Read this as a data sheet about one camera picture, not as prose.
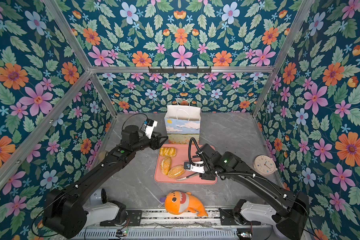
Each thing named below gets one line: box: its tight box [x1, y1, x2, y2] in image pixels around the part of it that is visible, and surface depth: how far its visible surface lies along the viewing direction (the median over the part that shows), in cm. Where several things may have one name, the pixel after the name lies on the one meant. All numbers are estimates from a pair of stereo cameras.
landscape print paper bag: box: [164, 98, 202, 145], surface depth 90 cm
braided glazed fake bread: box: [159, 147, 177, 157], surface depth 95 cm
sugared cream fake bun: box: [167, 164, 186, 179], surface depth 86 cm
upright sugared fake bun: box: [160, 156, 172, 176], surface depth 89 cm
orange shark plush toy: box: [160, 190, 209, 217], surface depth 73 cm
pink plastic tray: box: [154, 144, 217, 185], surface depth 88 cm
